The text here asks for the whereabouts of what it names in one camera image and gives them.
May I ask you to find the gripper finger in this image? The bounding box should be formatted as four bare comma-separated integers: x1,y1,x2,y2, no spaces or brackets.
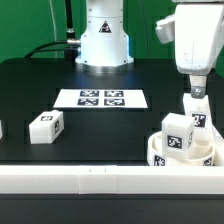
190,75,207,99

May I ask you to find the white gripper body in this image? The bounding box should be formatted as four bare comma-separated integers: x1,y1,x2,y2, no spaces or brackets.
156,3,224,76

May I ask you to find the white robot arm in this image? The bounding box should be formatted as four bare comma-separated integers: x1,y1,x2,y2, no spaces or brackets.
76,0,224,98

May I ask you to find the white right fence bar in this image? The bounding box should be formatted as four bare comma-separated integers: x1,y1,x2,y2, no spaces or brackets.
213,128,224,166

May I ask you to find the white fence bar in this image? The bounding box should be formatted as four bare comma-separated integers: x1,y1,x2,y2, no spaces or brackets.
0,165,224,194
213,128,224,166

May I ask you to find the white marker sheet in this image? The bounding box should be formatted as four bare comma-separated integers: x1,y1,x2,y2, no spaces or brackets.
54,89,148,109

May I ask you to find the white front fence bar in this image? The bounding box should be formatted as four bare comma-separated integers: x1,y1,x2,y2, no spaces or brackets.
0,165,224,194

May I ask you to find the white object at left edge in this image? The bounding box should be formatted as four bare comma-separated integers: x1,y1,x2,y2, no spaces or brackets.
0,120,3,140

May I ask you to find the black cable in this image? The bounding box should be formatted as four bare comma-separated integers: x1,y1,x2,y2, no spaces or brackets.
23,38,82,60

